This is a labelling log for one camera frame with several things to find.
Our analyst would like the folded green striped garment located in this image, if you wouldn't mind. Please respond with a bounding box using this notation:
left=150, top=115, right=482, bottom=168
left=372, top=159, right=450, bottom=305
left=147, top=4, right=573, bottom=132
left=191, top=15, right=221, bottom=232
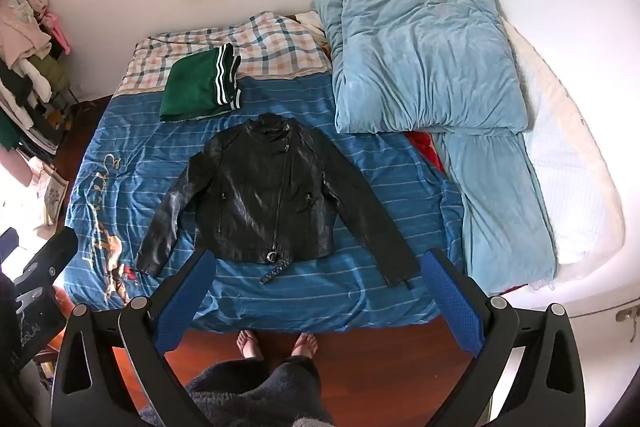
left=159, top=43, right=244, bottom=122

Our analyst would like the person's foot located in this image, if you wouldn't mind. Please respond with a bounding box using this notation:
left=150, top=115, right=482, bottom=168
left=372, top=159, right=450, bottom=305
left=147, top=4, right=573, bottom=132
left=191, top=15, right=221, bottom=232
left=236, top=329, right=264, bottom=362
left=291, top=332, right=319, bottom=360

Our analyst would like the red cloth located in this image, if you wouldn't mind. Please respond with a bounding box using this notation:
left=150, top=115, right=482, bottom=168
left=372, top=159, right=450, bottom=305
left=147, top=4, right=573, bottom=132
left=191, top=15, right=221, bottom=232
left=405, top=132, right=446, bottom=172

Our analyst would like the person's left foot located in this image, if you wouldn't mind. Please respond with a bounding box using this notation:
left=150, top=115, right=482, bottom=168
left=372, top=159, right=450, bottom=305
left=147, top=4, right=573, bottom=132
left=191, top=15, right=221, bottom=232
left=236, top=329, right=264, bottom=362

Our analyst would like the plaid checkered blanket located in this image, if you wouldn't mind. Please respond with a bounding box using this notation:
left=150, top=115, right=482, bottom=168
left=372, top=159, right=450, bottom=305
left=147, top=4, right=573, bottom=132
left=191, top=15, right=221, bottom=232
left=112, top=12, right=333, bottom=98

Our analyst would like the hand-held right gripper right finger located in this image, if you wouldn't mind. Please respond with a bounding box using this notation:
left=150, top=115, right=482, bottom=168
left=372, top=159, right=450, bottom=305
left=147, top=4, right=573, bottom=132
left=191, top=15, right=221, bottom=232
left=421, top=248, right=587, bottom=427

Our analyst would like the beige printed tote bag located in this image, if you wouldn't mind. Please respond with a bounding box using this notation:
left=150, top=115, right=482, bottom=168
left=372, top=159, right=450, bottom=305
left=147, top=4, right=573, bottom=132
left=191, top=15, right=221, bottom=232
left=30, top=157, right=68, bottom=228

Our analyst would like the light blue duvet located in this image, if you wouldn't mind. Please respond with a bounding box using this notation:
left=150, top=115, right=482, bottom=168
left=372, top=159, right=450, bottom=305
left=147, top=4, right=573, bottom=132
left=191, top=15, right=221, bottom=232
left=312, top=0, right=558, bottom=283

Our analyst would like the black leather jacket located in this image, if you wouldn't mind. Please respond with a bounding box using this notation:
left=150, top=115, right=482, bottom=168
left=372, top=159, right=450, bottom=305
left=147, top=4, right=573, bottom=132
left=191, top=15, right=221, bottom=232
left=134, top=113, right=420, bottom=290

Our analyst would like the pink clothes hanger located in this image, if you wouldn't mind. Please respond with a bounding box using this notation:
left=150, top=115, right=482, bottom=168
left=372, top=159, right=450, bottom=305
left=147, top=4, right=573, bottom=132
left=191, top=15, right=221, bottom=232
left=42, top=9, right=73, bottom=55

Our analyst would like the blue striped bed sheet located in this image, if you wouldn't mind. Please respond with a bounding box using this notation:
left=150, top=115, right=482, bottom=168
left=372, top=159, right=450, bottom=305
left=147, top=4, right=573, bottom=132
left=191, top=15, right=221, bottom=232
left=64, top=74, right=466, bottom=333

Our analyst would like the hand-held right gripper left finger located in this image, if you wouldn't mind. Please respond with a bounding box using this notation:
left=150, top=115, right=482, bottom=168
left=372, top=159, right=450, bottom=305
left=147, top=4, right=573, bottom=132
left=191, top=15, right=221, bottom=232
left=50, top=248, right=217, bottom=427

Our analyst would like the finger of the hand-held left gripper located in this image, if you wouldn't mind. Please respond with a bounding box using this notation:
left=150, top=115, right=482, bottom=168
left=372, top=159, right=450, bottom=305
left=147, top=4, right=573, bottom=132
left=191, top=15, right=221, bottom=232
left=21, top=227, right=80, bottom=294

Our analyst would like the dark floor cable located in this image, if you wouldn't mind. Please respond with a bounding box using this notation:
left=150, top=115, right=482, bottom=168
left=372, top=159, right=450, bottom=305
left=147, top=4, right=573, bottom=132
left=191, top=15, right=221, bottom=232
left=565, top=301, right=640, bottom=321

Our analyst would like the rack of hanging clothes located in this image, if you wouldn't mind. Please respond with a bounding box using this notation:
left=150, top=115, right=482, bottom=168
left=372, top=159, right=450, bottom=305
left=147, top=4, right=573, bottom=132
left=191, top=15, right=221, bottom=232
left=0, top=0, right=76, bottom=158

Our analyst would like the white quilted mattress pad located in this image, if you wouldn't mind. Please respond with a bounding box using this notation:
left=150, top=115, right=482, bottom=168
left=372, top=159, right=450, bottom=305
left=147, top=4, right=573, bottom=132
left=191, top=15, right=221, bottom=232
left=500, top=19, right=626, bottom=265

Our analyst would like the person's right foot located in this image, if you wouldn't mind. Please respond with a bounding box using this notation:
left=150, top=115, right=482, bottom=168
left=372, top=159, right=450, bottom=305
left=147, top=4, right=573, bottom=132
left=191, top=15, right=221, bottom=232
left=291, top=332, right=319, bottom=360

